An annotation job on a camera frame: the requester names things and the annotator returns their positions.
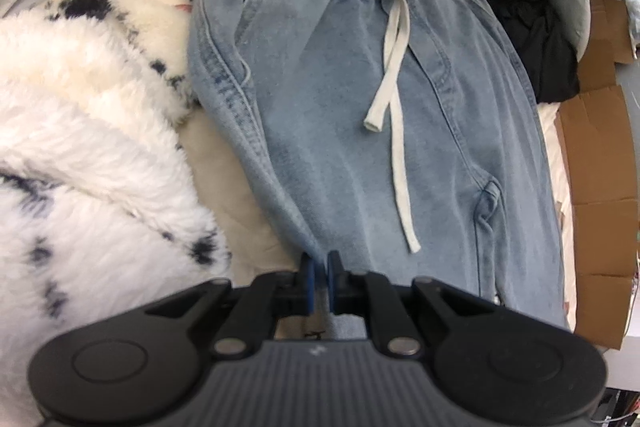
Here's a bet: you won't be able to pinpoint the black garment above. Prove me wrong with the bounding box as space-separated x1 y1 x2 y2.
484 0 582 106

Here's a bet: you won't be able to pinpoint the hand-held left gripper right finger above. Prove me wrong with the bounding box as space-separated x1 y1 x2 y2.
327 251 501 356

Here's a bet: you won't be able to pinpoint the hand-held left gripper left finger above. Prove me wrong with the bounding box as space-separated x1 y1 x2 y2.
142 252 317 356

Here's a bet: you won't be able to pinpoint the cream bear print bed sheet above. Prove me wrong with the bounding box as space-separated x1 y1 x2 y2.
112 0 578 343

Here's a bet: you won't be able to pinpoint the brown cardboard sheet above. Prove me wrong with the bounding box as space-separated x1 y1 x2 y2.
554 0 640 352

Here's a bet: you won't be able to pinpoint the light blue denim pants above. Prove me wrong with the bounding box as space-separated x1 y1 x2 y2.
187 0 570 330

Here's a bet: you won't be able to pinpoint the white fluffy spotted blanket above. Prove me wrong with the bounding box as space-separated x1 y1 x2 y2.
0 0 235 427

